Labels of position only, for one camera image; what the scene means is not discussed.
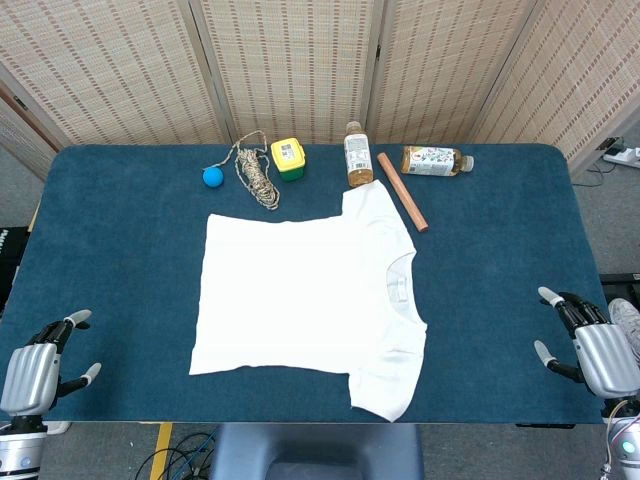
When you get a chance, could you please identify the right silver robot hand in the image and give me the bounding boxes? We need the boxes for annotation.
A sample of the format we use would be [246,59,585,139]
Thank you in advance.
[533,286,640,401]

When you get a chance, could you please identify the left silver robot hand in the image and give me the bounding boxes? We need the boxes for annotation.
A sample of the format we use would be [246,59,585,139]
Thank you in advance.
[0,308,103,417]

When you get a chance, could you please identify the white T-shirt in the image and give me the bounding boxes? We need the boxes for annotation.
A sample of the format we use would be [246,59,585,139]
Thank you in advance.
[188,178,430,424]

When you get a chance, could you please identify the white sneaker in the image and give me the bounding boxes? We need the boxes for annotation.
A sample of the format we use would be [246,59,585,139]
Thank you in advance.
[608,298,640,349]

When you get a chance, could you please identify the black floor stand base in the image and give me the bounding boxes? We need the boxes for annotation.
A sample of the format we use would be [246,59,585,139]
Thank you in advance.
[599,272,640,301]

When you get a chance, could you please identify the black equipment box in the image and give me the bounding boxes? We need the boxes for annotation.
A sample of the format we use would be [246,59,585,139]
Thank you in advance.
[0,227,30,314]

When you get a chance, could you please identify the yellow floor tape strip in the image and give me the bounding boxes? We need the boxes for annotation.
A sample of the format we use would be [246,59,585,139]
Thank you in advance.
[149,422,174,480]

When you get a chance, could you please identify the blue table cover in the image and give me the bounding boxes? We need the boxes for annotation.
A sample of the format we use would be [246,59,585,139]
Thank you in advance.
[0,143,635,425]

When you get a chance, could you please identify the white power strip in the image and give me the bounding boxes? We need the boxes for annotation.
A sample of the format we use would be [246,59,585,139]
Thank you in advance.
[602,146,640,169]

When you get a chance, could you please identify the narrow bamboo screen panel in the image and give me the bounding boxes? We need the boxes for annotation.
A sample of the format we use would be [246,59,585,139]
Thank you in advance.
[0,94,61,181]

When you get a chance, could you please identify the brown wooden rod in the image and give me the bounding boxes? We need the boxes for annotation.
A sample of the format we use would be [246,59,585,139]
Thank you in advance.
[376,152,430,233]

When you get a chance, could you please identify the tea bottle with floral label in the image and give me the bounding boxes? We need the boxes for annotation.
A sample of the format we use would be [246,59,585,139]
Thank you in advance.
[400,145,476,177]

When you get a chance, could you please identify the tea bottle with white label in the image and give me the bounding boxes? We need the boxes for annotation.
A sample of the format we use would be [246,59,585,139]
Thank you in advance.
[343,120,375,189]

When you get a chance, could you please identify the green container with yellow lid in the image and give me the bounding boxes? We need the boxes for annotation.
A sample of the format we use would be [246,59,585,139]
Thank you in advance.
[270,138,308,183]

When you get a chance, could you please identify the black floor cables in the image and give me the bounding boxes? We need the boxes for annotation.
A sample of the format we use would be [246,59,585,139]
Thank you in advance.
[133,432,217,480]

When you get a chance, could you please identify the beige braided rope bundle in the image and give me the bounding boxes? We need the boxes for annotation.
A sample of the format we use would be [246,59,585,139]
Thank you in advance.
[214,130,281,212]

